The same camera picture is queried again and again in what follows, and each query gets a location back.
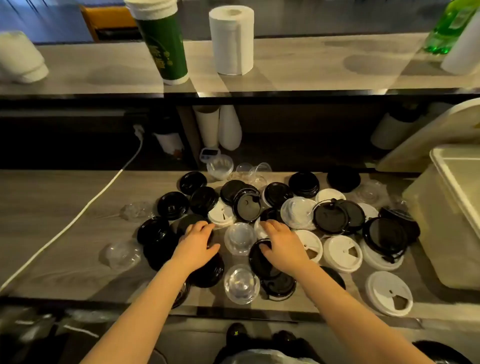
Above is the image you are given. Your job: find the white power cable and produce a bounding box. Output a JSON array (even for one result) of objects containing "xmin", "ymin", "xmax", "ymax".
[{"xmin": 0, "ymin": 124, "xmax": 146, "ymax": 293}]

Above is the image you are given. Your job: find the white ceramic mug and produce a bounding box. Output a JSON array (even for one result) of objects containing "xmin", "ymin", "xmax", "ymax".
[{"xmin": 0, "ymin": 30, "xmax": 50, "ymax": 84}]

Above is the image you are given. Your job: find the white paper cup sleeve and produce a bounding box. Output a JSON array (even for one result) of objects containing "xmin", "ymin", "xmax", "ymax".
[{"xmin": 193, "ymin": 105, "xmax": 221, "ymax": 149}]

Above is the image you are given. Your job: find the small white digital timer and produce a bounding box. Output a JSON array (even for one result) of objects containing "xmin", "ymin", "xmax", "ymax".
[{"xmin": 199, "ymin": 147, "xmax": 221, "ymax": 164}]

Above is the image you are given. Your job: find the green paper cup stack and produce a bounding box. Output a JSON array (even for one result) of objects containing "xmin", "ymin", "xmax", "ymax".
[{"xmin": 123, "ymin": 0, "xmax": 190, "ymax": 86}]

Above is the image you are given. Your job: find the person's left black shoe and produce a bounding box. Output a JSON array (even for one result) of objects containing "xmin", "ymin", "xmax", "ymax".
[{"xmin": 226, "ymin": 322, "xmax": 248, "ymax": 348}]

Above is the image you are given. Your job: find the yellow wooden chair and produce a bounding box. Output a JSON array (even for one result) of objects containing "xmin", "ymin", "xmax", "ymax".
[{"xmin": 79, "ymin": 4, "xmax": 142, "ymax": 41}]

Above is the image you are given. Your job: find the green plastic bottle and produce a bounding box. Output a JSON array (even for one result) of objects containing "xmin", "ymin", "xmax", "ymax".
[{"xmin": 423, "ymin": 0, "xmax": 480, "ymax": 55}]

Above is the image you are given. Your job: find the person's left hand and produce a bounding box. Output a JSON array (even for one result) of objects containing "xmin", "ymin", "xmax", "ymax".
[{"xmin": 169, "ymin": 220, "xmax": 222, "ymax": 275}]

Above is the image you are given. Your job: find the white canister with black lid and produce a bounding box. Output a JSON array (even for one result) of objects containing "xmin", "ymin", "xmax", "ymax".
[{"xmin": 151, "ymin": 116, "xmax": 185, "ymax": 157}]

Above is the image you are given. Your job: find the person's right forearm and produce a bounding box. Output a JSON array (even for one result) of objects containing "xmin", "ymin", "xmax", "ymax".
[{"xmin": 294, "ymin": 260, "xmax": 434, "ymax": 364}]

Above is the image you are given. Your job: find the person's white shirt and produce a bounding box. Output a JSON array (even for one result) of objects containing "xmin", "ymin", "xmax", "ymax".
[{"xmin": 229, "ymin": 348, "xmax": 320, "ymax": 364}]

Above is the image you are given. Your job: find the tall white paper cup stack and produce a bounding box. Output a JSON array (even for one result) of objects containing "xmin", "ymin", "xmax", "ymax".
[{"xmin": 440, "ymin": 11, "xmax": 480, "ymax": 76}]

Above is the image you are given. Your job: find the white paper towel roll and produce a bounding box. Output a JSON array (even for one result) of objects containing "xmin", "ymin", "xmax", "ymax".
[{"xmin": 208, "ymin": 5, "xmax": 255, "ymax": 76}]

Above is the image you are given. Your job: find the person's right hand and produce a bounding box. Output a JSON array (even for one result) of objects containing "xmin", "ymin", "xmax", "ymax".
[{"xmin": 259, "ymin": 219, "xmax": 312, "ymax": 278}]

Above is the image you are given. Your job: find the person's black shoe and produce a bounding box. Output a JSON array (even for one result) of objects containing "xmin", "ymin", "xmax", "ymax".
[
  {"xmin": 226, "ymin": 322, "xmax": 248, "ymax": 348},
  {"xmin": 271, "ymin": 329, "xmax": 298, "ymax": 350}
]

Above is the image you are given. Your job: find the white plastic storage bin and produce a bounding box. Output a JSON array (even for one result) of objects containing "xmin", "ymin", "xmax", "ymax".
[{"xmin": 401, "ymin": 144, "xmax": 480, "ymax": 292}]

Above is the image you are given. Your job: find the white bin lid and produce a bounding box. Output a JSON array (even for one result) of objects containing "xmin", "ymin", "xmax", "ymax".
[{"xmin": 376, "ymin": 98, "xmax": 480, "ymax": 173}]

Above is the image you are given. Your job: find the person's right black shoe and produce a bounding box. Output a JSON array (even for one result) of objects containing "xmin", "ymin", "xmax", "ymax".
[{"xmin": 271, "ymin": 329, "xmax": 298, "ymax": 350}]

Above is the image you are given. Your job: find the pile of black cup lids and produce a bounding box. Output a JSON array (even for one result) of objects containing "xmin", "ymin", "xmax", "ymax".
[{"xmin": 136, "ymin": 166, "xmax": 421, "ymax": 310}]

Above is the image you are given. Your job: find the person's left forearm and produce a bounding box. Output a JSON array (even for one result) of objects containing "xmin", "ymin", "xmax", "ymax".
[{"xmin": 80, "ymin": 258, "xmax": 196, "ymax": 364}]

